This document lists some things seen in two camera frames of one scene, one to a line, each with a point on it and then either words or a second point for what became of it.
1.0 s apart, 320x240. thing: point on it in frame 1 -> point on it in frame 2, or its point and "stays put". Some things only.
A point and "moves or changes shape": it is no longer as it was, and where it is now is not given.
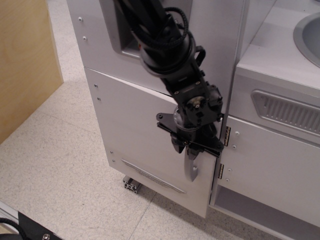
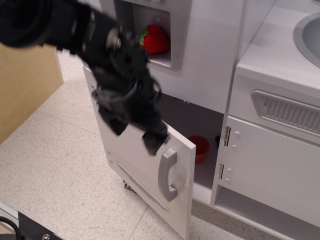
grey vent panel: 301,116 stays put
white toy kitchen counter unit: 268,176 stays put
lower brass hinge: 221,166 stays put
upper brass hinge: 227,136 stays put
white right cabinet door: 277,167 stays put
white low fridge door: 126,114 moves or changes shape
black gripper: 196,140 -> 136,98
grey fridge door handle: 190,167 -> 168,159
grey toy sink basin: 306,37 stays put
